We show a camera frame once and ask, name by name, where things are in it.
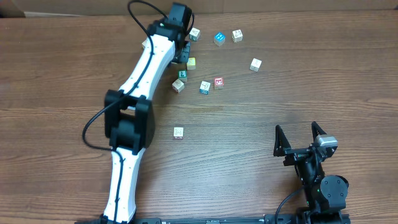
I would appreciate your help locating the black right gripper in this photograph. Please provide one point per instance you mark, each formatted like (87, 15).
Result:
(295, 155)

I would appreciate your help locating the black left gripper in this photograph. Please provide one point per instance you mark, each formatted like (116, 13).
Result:
(185, 53)

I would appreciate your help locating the wooden block red side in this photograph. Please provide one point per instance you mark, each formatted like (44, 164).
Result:
(178, 133)

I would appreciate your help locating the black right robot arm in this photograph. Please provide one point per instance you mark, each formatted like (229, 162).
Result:
(325, 194)

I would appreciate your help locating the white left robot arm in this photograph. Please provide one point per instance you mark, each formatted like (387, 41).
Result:
(129, 121)

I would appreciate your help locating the yellow top wooden block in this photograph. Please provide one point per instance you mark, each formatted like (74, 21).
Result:
(191, 64)

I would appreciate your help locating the green letter L block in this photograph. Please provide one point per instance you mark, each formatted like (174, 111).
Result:
(182, 75)

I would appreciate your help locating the wooden block teal side right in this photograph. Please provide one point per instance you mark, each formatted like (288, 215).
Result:
(194, 34)

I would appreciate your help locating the plain wooden block center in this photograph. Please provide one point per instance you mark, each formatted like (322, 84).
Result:
(178, 85)

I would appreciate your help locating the plain wooden block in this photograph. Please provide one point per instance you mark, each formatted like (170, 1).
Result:
(144, 43)
(178, 85)

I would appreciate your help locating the wooden block blue side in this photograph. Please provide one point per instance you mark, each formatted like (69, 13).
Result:
(205, 87)

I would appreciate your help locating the blue top wooden block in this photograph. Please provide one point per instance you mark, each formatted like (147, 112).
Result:
(219, 39)

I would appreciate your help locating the plain wooden block upper left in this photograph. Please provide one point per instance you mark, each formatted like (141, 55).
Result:
(144, 43)

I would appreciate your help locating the red letter E block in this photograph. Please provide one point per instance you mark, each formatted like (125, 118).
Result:
(218, 83)

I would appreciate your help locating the wooden block far right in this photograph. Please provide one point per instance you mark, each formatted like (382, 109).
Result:
(237, 35)

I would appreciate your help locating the wooden block isolated right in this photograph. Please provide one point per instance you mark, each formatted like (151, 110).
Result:
(255, 65)

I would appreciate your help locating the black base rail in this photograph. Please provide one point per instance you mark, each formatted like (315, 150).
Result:
(267, 219)

